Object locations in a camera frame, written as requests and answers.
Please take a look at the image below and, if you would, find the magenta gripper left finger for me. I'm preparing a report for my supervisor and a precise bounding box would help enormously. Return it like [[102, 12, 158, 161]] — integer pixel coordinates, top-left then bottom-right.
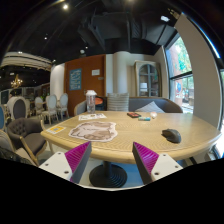
[[38, 141, 93, 185]]

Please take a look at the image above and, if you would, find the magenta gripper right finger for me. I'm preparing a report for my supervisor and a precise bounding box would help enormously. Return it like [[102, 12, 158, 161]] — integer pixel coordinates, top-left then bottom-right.
[[131, 141, 184, 185]]

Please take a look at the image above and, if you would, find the black computer mouse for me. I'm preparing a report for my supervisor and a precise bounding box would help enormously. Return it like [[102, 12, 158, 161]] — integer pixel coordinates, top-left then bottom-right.
[[162, 129, 181, 143]]

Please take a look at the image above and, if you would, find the round wooden table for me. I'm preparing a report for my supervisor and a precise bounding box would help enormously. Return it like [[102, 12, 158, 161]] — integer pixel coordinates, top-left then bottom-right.
[[41, 111, 221, 187]]

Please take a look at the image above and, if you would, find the yellow card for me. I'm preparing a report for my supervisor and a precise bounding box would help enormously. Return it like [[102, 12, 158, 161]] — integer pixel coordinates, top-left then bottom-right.
[[46, 126, 66, 134]]

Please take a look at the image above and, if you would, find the teal small box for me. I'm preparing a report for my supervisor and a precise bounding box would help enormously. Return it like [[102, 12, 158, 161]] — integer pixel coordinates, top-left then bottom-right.
[[138, 117, 151, 121]]

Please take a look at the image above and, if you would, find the small white round object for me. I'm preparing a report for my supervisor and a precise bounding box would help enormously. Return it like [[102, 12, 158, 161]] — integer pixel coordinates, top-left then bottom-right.
[[150, 112, 157, 119]]

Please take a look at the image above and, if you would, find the white paper menu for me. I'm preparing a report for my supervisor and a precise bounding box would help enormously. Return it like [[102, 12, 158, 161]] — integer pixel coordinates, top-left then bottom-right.
[[79, 113, 107, 121]]

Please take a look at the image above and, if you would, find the white dining chair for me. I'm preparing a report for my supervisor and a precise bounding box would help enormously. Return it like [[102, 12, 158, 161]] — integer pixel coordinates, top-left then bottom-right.
[[57, 93, 69, 115], [41, 95, 57, 120]]

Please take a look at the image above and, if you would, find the white cushion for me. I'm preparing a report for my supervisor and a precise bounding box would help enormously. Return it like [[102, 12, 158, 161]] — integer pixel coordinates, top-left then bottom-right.
[[137, 102, 163, 113]]

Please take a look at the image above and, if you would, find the dark tufted armchair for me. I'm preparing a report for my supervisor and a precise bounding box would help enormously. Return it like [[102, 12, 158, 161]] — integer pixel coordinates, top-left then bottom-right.
[[7, 118, 47, 165]]

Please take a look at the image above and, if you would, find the grey sofa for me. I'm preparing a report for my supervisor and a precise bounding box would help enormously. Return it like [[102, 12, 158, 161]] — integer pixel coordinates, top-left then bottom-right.
[[73, 96, 184, 116]]

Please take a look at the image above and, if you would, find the striped cushion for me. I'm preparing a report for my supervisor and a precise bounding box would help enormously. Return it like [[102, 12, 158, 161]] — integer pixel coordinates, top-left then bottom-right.
[[107, 93, 129, 112]]

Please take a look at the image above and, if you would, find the clear plastic jar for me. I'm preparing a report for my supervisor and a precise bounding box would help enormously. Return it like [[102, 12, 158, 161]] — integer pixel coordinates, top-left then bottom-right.
[[86, 90, 97, 114]]

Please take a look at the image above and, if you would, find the grey oval back chair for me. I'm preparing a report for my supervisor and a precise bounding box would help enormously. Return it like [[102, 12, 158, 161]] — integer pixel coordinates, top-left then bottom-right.
[[7, 97, 27, 120]]

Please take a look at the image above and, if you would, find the wooden glass cabinet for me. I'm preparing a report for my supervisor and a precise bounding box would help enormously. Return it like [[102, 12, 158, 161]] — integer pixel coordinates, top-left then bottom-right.
[[134, 60, 161, 97]]

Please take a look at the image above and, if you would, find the gold chandelier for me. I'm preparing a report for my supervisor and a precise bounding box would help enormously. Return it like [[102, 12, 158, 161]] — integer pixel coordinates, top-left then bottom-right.
[[11, 75, 22, 89]]

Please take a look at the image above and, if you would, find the large window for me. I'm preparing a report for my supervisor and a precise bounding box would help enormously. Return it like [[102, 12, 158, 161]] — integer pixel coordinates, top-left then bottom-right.
[[165, 34, 194, 113]]

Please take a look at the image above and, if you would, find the blue wall poster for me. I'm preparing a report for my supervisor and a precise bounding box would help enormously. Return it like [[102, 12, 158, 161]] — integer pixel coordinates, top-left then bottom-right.
[[69, 68, 82, 90]]

